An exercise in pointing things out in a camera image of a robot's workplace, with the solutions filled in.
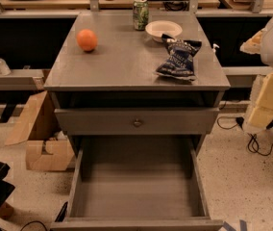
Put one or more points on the orange fruit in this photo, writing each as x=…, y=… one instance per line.
x=87, y=40

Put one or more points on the grey drawer cabinet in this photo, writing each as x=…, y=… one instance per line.
x=120, y=71

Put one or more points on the small white pump bottle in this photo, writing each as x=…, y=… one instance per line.
x=215, y=47

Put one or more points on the white paper bowl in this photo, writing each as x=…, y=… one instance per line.
x=157, y=28

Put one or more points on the closed upper grey drawer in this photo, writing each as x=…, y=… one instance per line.
x=136, y=121

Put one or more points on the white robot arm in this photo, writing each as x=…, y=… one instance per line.
x=260, y=43

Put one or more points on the open grey drawer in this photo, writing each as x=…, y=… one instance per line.
x=137, y=183

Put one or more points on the blue chip bag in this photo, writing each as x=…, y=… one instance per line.
x=179, y=64

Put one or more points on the green soda can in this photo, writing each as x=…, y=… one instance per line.
x=140, y=14

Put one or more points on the brown cardboard box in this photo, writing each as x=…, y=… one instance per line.
x=46, y=147

